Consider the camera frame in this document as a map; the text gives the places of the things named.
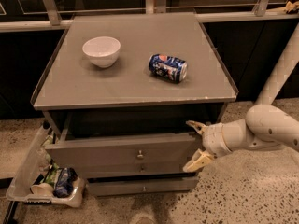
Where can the yellow object on rail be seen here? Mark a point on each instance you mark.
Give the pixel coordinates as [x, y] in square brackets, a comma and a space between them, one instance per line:
[291, 7]

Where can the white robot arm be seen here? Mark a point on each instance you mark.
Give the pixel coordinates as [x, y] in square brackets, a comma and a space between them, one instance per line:
[264, 127]

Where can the blue snack bag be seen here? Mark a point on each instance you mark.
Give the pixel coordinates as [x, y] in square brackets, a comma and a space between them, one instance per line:
[63, 186]

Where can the grey bottom drawer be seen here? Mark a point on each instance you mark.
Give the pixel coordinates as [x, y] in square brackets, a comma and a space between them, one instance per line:
[142, 186]

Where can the grey middle drawer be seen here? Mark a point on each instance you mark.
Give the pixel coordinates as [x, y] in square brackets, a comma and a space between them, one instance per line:
[155, 168]

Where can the white paper cup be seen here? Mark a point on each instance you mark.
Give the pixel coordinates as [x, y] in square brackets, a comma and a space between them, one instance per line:
[42, 188]

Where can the white ceramic bowl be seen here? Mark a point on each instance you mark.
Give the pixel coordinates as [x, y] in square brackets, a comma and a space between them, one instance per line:
[102, 51]

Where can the clear plastic bin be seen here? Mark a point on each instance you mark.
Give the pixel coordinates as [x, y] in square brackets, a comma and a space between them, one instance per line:
[28, 173]

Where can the green snack bag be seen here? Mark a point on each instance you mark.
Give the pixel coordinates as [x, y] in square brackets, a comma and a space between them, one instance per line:
[48, 168]

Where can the grey drawer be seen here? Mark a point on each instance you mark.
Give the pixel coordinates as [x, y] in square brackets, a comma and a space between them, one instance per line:
[155, 168]
[122, 150]
[142, 186]

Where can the grey top drawer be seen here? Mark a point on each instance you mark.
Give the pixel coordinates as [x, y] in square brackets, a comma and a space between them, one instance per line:
[122, 150]

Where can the white diagonal post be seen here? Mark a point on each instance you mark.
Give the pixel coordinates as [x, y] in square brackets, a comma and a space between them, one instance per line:
[287, 61]

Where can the metal railing frame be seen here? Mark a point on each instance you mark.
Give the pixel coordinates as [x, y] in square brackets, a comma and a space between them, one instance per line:
[26, 15]

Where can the blue soda can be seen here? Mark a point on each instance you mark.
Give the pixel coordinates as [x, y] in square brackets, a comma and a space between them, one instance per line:
[169, 67]

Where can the grey drawer cabinet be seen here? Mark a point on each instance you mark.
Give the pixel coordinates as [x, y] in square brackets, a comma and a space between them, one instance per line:
[81, 100]

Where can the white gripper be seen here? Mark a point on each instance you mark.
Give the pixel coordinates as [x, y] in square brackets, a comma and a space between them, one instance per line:
[213, 139]

